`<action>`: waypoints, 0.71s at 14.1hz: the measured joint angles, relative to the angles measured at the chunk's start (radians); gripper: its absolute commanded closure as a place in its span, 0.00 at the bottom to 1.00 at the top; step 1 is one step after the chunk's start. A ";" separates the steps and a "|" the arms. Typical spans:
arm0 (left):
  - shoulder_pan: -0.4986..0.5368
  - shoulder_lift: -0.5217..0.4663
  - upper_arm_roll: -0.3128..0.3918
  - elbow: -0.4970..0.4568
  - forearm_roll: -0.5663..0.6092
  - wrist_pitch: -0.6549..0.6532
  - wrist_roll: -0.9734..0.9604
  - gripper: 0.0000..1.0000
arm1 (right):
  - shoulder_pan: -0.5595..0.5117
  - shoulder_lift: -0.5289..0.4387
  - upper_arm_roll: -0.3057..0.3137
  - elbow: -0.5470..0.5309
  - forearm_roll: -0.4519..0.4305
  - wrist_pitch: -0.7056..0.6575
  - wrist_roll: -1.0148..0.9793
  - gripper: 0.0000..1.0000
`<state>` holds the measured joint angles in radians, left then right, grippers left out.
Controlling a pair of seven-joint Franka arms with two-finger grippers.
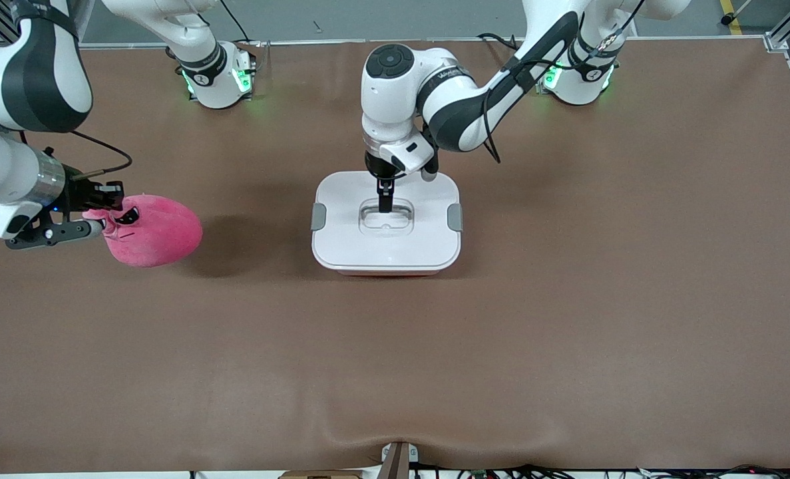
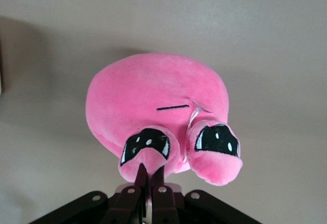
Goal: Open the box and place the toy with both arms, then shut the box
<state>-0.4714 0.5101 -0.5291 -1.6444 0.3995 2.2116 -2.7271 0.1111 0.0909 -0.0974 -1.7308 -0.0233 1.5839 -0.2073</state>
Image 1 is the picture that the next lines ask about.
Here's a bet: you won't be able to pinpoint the white box lid grey clips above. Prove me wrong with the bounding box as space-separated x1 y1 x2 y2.
311 171 463 270

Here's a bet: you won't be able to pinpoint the pink plush toy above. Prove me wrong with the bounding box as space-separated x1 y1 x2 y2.
82 193 204 268

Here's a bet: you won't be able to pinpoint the pink plastic box base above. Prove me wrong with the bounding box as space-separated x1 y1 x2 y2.
315 263 459 277

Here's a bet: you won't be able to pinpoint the brown table mat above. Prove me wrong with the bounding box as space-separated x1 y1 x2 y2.
0 37 790 474

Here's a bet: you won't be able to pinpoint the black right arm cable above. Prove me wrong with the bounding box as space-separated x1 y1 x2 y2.
19 130 134 182

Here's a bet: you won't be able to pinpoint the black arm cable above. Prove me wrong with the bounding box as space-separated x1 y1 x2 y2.
476 0 648 164
19 130 134 182

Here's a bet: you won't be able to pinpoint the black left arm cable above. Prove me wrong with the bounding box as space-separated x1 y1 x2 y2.
476 0 648 164

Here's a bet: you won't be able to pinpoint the thin black base cable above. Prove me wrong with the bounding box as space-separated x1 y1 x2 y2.
218 0 252 42

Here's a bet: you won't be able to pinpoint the metal table clamp bracket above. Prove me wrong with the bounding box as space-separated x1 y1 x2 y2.
380 442 419 479

